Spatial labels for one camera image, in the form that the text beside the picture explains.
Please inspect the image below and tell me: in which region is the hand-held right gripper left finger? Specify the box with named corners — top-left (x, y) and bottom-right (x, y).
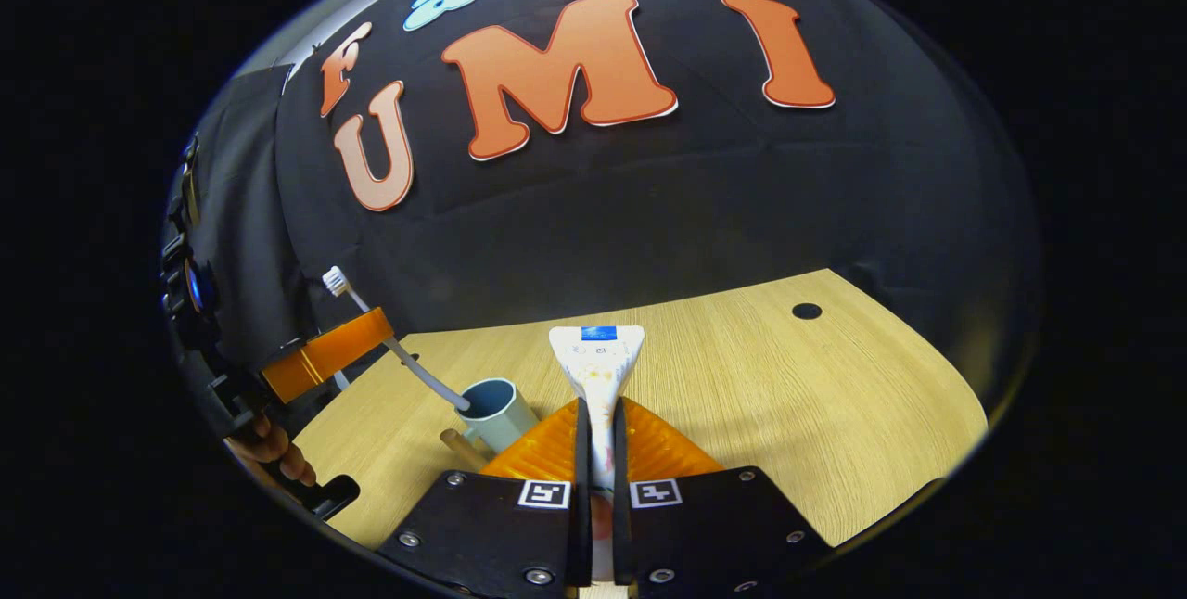
top-left (378, 397), bottom-right (593, 599)

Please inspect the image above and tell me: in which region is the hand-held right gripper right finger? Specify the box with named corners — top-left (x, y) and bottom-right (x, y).
top-left (612, 397), bottom-right (833, 598)

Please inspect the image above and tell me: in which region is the white toothbrush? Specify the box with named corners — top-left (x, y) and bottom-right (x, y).
top-left (322, 266), bottom-right (472, 413)

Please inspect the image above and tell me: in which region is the blue-grey cup with wooden handle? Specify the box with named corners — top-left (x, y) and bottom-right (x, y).
top-left (440, 378), bottom-right (541, 473)

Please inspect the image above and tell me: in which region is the white toothpaste tube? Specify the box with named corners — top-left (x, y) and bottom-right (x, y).
top-left (548, 325), bottom-right (646, 583)

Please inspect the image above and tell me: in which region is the wooden desktop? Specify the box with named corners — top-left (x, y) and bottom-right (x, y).
top-left (295, 268), bottom-right (989, 599)

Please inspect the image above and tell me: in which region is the black backdrop cloth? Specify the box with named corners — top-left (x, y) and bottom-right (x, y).
top-left (274, 0), bottom-right (1045, 414)

